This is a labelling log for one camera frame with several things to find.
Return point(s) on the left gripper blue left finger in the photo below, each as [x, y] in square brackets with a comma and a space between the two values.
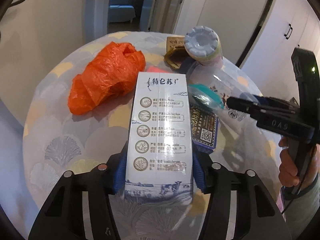
[119, 171]

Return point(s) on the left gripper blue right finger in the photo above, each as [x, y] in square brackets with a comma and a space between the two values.
[199, 172]

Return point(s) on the dark blue playing card box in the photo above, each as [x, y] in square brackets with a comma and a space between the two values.
[204, 128]

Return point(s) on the large blue white milk carton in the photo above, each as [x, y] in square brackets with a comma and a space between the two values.
[159, 154]

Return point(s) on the teal clay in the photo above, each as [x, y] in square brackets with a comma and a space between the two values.
[205, 97]

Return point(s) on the brown cardboard box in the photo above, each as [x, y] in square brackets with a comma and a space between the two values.
[176, 52]

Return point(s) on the pink yogurt drink bottle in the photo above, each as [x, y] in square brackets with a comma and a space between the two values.
[204, 45]

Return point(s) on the orange plastic bag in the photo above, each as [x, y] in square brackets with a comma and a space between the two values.
[112, 73]

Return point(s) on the person's right hand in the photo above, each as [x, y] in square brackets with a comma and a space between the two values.
[288, 171]

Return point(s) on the clear plastic bottle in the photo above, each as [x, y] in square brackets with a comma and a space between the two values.
[222, 99]

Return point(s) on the pink clay piece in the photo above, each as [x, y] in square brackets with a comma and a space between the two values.
[153, 69]

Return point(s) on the white wardrobe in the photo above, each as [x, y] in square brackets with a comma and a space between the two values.
[289, 24]

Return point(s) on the bed in far room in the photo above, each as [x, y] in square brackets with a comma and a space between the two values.
[120, 11]

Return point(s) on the white room door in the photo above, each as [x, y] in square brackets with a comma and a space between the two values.
[36, 35]

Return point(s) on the black door handle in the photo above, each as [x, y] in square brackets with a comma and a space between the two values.
[15, 3]

